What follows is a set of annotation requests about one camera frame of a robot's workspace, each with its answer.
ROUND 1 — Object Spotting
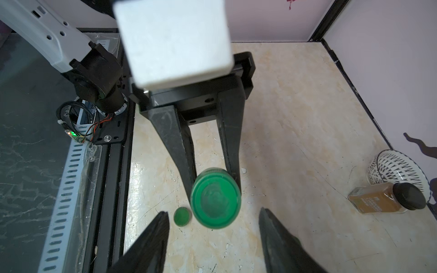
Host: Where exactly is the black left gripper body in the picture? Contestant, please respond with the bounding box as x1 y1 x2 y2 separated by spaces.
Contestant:
129 52 256 124

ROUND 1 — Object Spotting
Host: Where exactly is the white slotted cable duct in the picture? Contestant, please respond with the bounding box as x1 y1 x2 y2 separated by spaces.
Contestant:
37 112 96 273

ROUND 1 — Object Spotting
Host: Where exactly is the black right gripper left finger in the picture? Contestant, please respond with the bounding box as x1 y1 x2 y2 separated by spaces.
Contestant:
108 212 170 273

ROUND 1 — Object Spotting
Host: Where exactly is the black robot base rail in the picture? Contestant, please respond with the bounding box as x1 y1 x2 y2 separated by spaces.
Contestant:
81 30 137 273

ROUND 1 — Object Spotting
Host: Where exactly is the green paint jar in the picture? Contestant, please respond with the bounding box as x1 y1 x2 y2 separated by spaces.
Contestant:
190 168 241 229

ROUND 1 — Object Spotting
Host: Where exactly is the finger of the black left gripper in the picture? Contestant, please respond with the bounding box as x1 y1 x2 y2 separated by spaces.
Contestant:
216 88 246 189
141 105 197 199

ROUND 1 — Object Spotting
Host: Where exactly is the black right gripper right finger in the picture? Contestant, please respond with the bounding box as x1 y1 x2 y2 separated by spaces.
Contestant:
258 208 326 273

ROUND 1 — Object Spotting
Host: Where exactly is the brown spice jar black lid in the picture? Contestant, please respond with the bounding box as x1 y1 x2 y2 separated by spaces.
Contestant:
348 183 427 215

